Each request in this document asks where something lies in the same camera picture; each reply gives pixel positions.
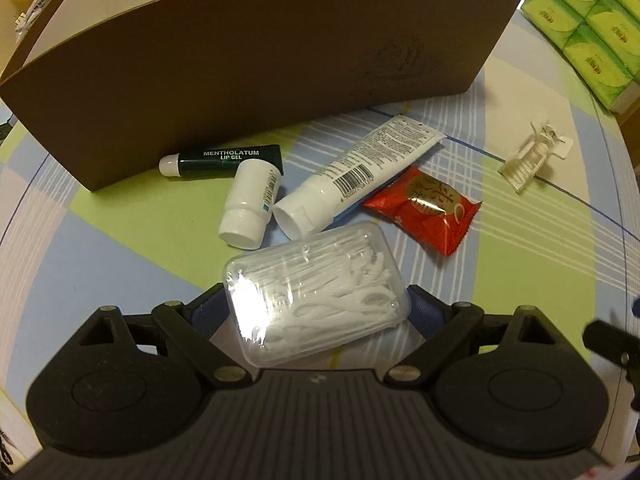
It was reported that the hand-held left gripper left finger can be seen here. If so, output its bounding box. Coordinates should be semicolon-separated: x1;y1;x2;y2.
75;282;256;388

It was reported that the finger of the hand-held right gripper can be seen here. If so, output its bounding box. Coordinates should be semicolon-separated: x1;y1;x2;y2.
585;317;640;367

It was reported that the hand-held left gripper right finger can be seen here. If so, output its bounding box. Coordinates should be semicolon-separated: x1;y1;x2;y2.
385;282;563;388

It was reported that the red foil snack packet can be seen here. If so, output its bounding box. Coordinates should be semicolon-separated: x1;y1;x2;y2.
361;167;483;257

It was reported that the clear box of floss picks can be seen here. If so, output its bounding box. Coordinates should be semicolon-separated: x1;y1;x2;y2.
222;222;412;365

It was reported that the small white plastic bottle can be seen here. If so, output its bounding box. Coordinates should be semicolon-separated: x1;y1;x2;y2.
218;158;282;250

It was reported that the dark green lip gel tube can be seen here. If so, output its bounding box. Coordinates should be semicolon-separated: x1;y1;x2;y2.
159;144;283;178

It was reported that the white squeeze tube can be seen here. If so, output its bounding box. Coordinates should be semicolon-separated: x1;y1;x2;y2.
272;114;446;239

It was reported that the white plastic clip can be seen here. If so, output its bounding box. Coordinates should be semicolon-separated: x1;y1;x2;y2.
498;119;571;194

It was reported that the brown cardboard storage box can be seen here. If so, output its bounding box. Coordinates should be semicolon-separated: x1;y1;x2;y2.
0;0;523;193

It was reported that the desktop with checked tablecloth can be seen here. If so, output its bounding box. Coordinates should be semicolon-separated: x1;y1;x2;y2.
0;25;640;461

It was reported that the stack of green tissue packs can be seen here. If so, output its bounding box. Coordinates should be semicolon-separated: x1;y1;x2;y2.
520;0;640;113

